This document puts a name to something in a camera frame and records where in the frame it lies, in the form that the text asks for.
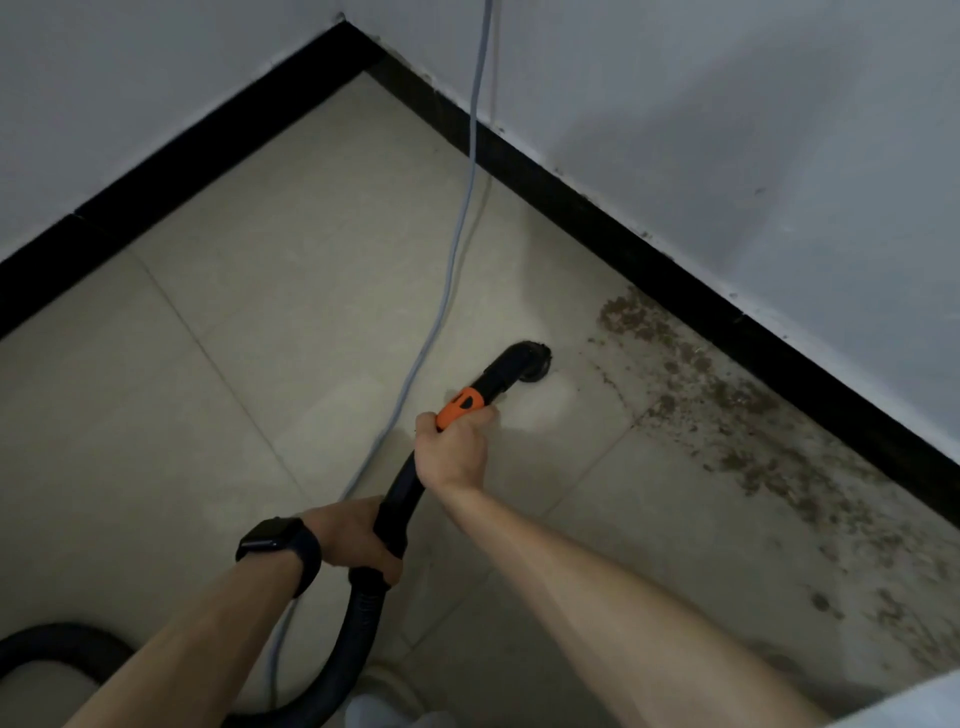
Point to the person's right hand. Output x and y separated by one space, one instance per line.
452 454

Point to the person's left hand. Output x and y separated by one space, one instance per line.
341 529

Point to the person's left fingers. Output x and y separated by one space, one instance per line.
384 564

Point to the person's right fingers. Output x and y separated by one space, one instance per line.
466 421

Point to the black vacuum wand orange grip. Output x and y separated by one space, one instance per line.
495 375

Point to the person's right forearm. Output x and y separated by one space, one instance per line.
600 615

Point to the person's left forearm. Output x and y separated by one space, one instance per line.
196 645

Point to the black smartwatch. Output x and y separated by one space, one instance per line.
289 544

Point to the person's white shoe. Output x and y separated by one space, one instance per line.
386 705

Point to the black skirting board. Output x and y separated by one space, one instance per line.
187 161
675 270

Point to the brown dirt patch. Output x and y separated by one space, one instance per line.
742 420

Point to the white furniture corner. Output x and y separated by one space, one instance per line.
911 705

